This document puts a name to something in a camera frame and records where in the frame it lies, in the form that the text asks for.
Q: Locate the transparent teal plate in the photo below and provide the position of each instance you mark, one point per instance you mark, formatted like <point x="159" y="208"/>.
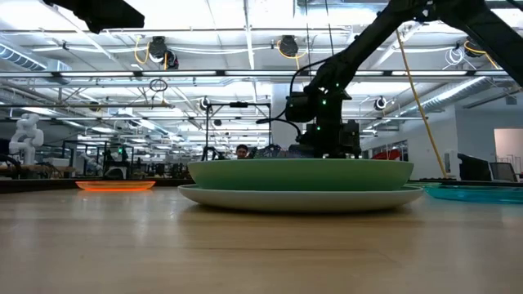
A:
<point x="478" y="195"/>

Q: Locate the transparent orange plate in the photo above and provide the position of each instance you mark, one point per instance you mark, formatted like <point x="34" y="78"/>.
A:
<point x="115" y="185"/>

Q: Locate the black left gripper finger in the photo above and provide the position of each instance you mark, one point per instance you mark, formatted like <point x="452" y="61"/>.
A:
<point x="120" y="12"/>

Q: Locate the black frame robot cell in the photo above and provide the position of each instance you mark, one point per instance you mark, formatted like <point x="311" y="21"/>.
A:
<point x="239" y="104"/>

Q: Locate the green plastic plate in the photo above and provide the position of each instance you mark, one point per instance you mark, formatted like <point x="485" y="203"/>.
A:
<point x="300" y="175"/>

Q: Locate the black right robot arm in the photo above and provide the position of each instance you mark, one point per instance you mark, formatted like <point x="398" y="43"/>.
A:
<point x="367" y="41"/>

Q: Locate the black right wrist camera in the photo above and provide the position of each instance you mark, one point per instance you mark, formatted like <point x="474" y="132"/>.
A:
<point x="300" y="108"/>

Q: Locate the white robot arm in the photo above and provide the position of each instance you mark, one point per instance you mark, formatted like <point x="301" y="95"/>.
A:
<point x="26" y="134"/>

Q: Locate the transparent green plate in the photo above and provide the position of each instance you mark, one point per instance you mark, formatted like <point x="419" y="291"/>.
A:
<point x="429" y="184"/>

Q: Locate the white-based mobile robot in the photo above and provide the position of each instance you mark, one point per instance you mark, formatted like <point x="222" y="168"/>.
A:
<point x="118" y="163"/>

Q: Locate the pale blue-grey large plate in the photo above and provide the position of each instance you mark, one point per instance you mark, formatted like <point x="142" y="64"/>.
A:
<point x="300" y="200"/>

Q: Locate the grey mesh office chair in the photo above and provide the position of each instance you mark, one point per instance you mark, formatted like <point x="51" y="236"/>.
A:
<point x="503" y="171"/>

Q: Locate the black office chair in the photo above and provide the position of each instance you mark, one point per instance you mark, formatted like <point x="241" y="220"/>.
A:
<point x="474" y="167"/>

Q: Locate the person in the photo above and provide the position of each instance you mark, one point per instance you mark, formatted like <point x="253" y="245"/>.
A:
<point x="242" y="152"/>

